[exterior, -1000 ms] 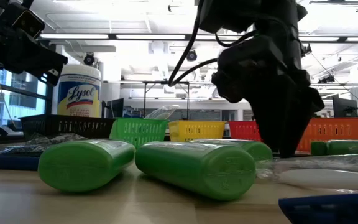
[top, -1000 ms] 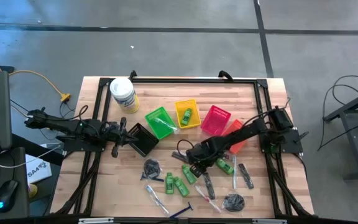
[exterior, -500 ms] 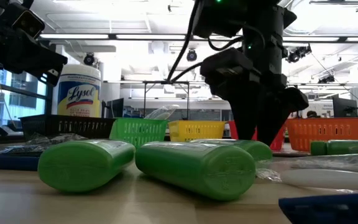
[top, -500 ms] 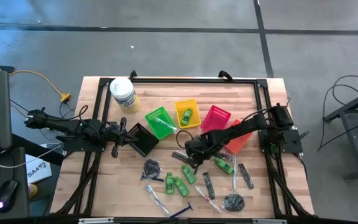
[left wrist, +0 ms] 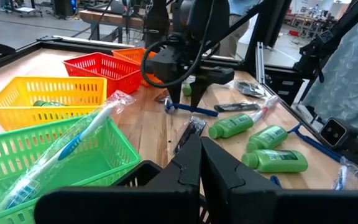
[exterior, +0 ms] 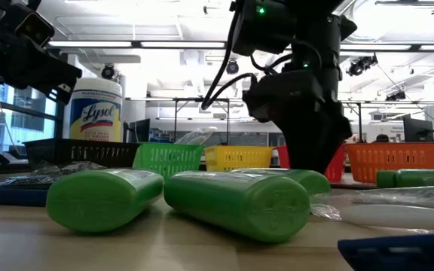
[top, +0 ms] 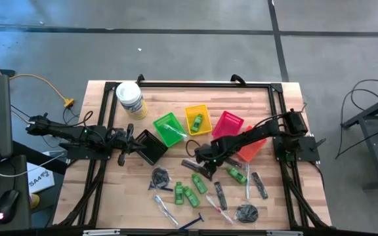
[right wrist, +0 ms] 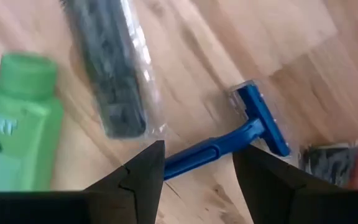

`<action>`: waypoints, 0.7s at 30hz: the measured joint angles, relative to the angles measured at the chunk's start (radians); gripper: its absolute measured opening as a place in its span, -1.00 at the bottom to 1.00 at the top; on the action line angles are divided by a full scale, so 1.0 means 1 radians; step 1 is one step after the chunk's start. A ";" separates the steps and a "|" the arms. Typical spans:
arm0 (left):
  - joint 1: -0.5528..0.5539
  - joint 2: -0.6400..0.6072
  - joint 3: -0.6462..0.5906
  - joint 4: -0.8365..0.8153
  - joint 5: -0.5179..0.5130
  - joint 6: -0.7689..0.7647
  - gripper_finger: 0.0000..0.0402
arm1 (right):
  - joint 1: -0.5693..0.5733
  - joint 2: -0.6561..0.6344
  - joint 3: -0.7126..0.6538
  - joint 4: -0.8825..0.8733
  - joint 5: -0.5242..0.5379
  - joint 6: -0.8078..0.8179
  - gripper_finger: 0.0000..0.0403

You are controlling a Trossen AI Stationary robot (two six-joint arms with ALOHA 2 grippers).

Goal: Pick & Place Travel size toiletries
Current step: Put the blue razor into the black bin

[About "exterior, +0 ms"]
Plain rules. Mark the person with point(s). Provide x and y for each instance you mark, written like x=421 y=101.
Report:
x=381 y=138

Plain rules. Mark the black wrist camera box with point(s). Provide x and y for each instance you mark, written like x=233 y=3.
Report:
x=32 y=29

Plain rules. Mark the dark computer monitor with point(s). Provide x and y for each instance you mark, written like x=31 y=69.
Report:
x=139 y=131
x=416 y=130

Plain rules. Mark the black item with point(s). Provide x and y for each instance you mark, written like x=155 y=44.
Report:
x=51 y=171

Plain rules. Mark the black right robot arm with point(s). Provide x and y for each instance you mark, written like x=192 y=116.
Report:
x=315 y=37

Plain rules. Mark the green plastic basket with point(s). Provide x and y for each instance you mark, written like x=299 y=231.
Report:
x=164 y=160

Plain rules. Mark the green travel shampoo bottle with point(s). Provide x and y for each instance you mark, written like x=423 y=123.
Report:
x=100 y=199
x=420 y=178
x=239 y=207
x=311 y=182

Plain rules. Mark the black background rig frame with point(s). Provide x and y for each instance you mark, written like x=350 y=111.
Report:
x=360 y=120
x=202 y=99

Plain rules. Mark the red toothbrush in clear wrap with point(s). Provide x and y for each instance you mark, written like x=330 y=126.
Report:
x=398 y=217

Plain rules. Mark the blue disposable razor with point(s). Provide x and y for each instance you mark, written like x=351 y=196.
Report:
x=398 y=256

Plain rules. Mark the frame beam with light strips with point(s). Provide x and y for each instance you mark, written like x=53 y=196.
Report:
x=89 y=44

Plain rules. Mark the orange plastic basket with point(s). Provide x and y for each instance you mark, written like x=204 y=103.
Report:
x=390 y=158

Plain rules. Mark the black ceiling-mounted camera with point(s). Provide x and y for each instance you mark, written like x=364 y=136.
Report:
x=396 y=96
x=107 y=71
x=232 y=67
x=361 y=64

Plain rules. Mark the Lysol wipes canister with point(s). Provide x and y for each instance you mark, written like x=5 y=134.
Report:
x=95 y=113

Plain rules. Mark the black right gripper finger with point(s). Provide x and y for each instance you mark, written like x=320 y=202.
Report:
x=309 y=150

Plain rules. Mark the black plastic basket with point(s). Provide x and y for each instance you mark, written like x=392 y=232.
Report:
x=89 y=152

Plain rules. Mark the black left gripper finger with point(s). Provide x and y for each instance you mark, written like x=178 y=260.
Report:
x=60 y=81

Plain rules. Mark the yellow plastic basket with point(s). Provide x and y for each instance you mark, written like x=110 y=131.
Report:
x=236 y=158

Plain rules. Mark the red plastic basket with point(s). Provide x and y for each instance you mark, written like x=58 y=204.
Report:
x=335 y=165

